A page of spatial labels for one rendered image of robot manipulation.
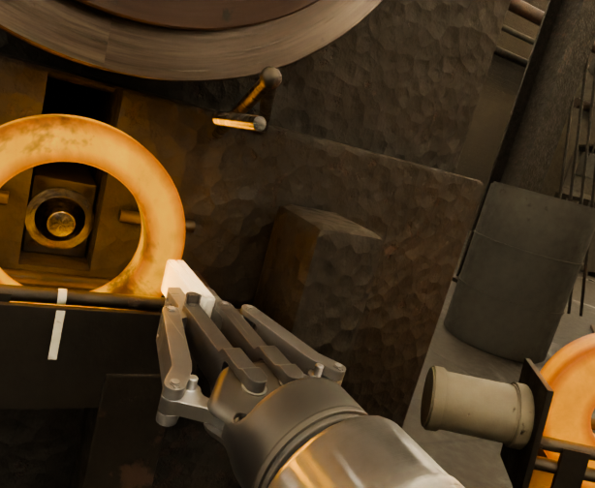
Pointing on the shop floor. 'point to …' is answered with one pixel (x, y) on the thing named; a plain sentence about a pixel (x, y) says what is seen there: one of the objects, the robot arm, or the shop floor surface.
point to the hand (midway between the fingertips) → (186, 294)
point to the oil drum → (519, 272)
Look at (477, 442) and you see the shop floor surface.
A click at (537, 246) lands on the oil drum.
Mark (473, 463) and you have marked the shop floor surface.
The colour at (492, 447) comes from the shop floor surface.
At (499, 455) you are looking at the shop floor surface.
